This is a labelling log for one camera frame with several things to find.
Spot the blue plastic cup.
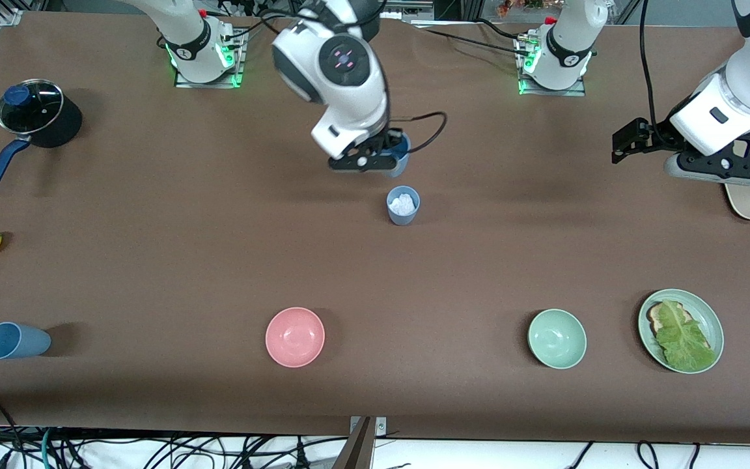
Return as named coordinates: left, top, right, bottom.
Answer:
left=0, top=322, right=52, bottom=360
left=385, top=134, right=411, bottom=178
left=385, top=186, right=422, bottom=227

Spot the silver metal device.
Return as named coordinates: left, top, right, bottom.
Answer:
left=375, top=0, right=438, bottom=21

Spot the toast slice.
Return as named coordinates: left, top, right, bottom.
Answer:
left=649, top=301, right=695, bottom=338

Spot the pale green plate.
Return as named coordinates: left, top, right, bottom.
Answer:
left=637, top=289, right=725, bottom=375

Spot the pale green bowl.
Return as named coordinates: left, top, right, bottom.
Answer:
left=527, top=308, right=588, bottom=370

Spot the green lettuce leaf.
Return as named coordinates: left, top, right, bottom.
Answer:
left=656, top=300, right=718, bottom=372

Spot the pink bowl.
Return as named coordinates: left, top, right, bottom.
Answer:
left=265, top=307, right=326, bottom=369

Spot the glass lid with blue knob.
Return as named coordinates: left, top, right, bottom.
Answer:
left=0, top=79, right=65, bottom=135

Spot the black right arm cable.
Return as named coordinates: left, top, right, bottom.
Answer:
left=387, top=111, right=448, bottom=154

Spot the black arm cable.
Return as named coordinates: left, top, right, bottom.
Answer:
left=387, top=111, right=448, bottom=154
left=638, top=0, right=682, bottom=141

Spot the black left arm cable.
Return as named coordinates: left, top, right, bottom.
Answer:
left=638, top=0, right=682, bottom=141

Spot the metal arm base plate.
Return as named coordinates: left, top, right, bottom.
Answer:
left=174, top=29, right=246, bottom=89
left=517, top=36, right=588, bottom=98

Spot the black base cable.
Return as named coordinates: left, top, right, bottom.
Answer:
left=476, top=18, right=532, bottom=41
left=414, top=26, right=533, bottom=58
left=222, top=13, right=285, bottom=42

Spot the small metal bracket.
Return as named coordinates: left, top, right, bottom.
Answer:
left=349, top=416, right=388, bottom=438

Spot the dark camera pole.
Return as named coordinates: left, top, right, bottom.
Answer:
left=332, top=417, right=376, bottom=469

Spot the green cable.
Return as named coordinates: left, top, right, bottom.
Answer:
left=40, top=427, right=58, bottom=469

